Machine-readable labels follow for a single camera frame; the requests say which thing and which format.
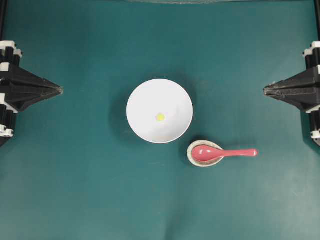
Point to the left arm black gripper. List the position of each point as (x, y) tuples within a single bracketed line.
[(11, 103)]

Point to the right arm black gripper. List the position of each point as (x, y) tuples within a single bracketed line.
[(305, 100)]

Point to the pink plastic spoon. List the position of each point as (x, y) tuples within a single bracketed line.
[(204, 153)]

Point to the white round bowl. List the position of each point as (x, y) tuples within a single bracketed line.
[(159, 96)]

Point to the yellow hexagonal prism block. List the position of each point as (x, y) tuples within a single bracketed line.
[(160, 117)]

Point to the small speckled ceramic dish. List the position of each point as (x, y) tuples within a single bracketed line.
[(202, 164)]

